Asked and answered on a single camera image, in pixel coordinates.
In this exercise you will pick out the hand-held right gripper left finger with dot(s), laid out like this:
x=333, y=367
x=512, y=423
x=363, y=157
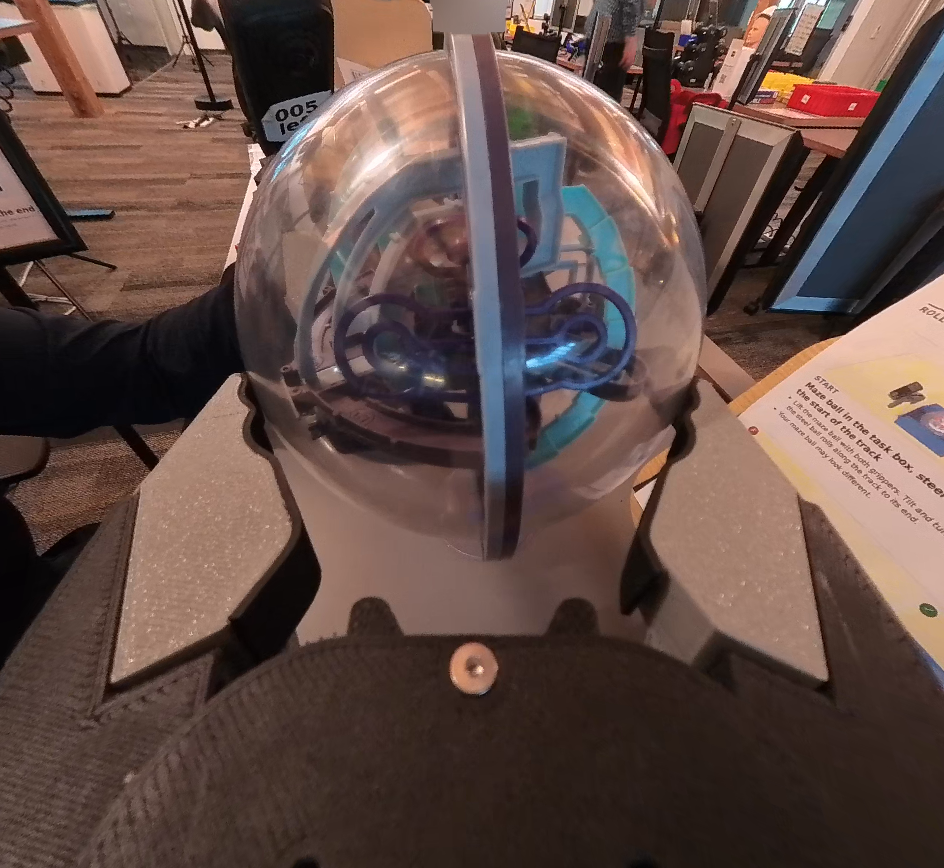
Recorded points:
x=199, y=551

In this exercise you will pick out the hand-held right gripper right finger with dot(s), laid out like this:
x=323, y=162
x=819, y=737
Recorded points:
x=737, y=551

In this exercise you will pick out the clear plastic maze ball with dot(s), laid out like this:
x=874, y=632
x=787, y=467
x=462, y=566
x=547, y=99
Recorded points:
x=383, y=219

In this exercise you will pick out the person's left forearm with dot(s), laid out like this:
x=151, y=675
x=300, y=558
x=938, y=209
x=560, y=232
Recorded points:
x=110, y=366

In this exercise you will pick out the black tripod stand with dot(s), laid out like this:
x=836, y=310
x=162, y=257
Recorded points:
x=212, y=101

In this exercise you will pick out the printed instruction sheet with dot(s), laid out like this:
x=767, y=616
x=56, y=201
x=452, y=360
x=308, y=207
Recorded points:
x=848, y=477

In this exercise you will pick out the white cabinet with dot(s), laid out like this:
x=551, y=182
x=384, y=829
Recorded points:
x=81, y=49

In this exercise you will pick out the black framed instruction sign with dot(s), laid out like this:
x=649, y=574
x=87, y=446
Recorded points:
x=29, y=219

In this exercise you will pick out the blue partition panel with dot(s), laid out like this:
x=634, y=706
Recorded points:
x=870, y=204

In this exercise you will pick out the grey cabinet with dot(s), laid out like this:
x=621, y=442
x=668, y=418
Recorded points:
x=726, y=174

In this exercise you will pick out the wooden table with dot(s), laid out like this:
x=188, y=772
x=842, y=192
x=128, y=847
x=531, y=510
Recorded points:
x=833, y=134

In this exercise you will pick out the red plastic bin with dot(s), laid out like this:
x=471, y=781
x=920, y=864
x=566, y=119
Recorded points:
x=833, y=101

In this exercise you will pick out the wooden post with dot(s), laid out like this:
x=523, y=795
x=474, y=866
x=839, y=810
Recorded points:
x=51, y=34

